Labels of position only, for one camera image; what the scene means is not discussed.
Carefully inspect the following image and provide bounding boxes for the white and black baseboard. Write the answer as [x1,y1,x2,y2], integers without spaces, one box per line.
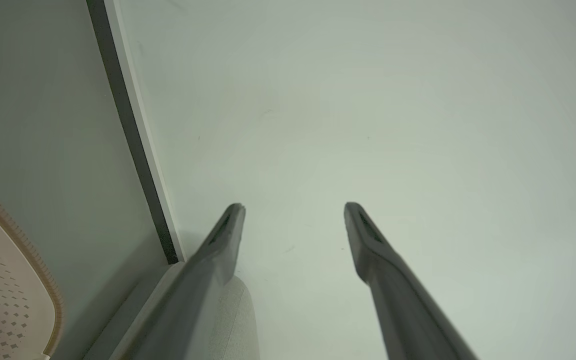
[86,0,187,265]

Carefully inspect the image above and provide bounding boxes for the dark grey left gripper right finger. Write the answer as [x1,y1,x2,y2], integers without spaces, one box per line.
[344,202,479,360]

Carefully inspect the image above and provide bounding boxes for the cream perforated laundry basket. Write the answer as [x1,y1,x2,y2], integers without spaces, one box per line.
[0,179,65,360]

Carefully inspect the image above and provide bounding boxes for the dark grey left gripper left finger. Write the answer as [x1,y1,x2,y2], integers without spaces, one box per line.
[123,203,246,360]

